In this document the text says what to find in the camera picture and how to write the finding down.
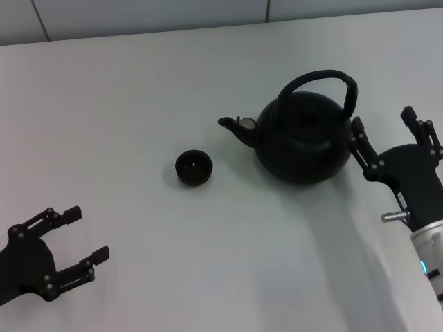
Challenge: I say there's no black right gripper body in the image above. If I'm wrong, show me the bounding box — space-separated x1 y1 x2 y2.
363 142 443 233

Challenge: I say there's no right gripper cable with connector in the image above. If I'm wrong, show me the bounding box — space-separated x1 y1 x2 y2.
381 210 412 224

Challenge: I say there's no small black teacup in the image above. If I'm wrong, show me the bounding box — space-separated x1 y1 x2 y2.
174 149 213 188

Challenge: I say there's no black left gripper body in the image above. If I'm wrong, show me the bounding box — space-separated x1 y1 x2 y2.
0 225 57 307

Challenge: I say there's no black round teapot with handle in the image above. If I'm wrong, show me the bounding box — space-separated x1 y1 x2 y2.
217 69 359 187

